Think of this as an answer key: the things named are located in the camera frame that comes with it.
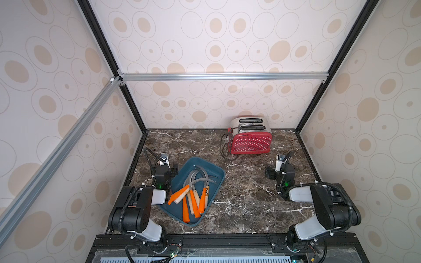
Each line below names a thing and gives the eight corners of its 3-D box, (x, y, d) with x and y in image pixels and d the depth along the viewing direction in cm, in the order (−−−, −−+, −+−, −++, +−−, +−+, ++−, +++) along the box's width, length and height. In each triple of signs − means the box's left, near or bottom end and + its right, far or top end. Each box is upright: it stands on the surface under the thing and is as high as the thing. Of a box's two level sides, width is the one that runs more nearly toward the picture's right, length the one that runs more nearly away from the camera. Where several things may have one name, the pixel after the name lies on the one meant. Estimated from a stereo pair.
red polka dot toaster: (227, 155, 108) (230, 136, 94) (226, 133, 122) (228, 113, 107) (266, 155, 108) (275, 136, 94) (261, 133, 122) (267, 113, 107)
